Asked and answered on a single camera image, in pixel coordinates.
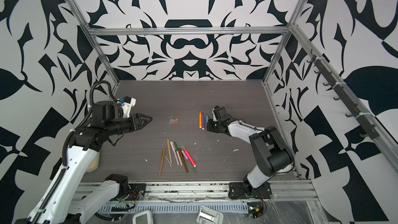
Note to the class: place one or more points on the beige sponge block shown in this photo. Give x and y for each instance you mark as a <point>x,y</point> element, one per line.
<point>94,164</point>

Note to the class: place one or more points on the light pink marker pen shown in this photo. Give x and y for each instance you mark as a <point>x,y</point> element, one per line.
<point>175,153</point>

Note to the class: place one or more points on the white handheld device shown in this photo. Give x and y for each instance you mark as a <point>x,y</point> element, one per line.
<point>144,217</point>

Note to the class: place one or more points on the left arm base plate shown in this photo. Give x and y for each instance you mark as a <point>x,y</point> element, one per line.
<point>135,191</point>

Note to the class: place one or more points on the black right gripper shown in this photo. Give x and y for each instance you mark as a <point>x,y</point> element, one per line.
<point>210,126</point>

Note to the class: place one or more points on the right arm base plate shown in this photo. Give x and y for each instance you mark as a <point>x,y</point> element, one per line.
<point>244,190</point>

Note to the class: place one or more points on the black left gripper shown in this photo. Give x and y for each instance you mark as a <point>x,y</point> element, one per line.
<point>138,124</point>

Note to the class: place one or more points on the green marker pen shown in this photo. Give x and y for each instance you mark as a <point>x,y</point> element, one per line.
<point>184,158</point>

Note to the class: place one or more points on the brown marker pen far left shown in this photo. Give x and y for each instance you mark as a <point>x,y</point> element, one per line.
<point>162,161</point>

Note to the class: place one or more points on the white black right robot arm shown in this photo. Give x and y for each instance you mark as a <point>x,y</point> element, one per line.
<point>272,155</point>

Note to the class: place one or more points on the small electronics board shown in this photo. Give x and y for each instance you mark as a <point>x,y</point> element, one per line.
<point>256,210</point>

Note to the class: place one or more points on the orange marker pen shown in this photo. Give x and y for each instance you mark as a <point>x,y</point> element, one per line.
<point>200,121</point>

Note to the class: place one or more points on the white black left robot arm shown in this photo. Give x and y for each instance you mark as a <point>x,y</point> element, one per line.
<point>79,149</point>

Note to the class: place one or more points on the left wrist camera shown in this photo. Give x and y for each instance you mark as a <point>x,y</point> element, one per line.
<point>127,103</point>

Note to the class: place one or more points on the silver metal bracket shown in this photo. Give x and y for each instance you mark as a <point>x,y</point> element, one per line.
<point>209,216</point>

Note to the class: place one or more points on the purple marker pen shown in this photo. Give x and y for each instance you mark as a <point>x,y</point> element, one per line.
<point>203,122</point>

